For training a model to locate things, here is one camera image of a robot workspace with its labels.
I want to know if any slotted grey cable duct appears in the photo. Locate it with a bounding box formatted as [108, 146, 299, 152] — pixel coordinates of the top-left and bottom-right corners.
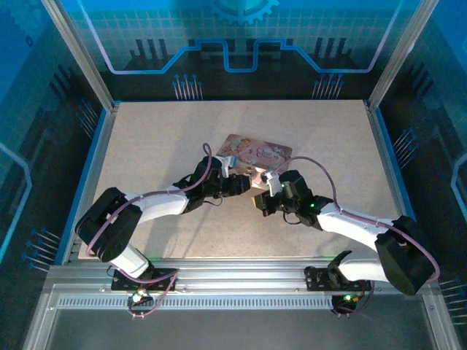
[57, 296, 336, 311]

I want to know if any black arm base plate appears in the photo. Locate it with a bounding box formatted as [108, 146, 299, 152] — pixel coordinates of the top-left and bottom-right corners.
[304, 265, 372, 292]
[110, 267, 178, 292]

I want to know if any pink storybook print box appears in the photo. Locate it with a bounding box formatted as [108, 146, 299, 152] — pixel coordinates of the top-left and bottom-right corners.
[215, 133, 294, 191]

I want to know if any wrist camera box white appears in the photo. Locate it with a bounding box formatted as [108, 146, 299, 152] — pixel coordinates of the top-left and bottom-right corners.
[214, 154, 239, 179]
[262, 171, 282, 195]

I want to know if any aluminium frame crossbeam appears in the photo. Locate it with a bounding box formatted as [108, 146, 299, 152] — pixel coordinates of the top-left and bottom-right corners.
[46, 257, 439, 293]

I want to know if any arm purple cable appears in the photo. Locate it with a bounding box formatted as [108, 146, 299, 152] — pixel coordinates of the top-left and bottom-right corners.
[85, 142, 213, 320]
[271, 155, 441, 319]

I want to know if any aluminium frame post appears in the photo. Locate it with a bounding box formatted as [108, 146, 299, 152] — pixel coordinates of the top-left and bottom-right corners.
[366, 0, 436, 111]
[39, 0, 120, 111]

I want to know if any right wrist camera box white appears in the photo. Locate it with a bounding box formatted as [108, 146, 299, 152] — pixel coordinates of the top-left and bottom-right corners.
[262, 171, 282, 195]

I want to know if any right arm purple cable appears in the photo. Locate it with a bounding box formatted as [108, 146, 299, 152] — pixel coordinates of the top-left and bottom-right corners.
[271, 155, 441, 319]

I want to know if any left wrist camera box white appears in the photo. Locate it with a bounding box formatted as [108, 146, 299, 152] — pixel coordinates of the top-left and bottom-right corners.
[214, 154, 239, 179]

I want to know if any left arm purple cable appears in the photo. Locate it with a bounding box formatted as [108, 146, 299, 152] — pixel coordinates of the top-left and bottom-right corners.
[85, 142, 213, 320]

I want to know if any aluminium table side rail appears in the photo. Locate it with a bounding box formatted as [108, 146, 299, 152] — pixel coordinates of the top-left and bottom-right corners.
[363, 100, 432, 264]
[61, 101, 120, 264]

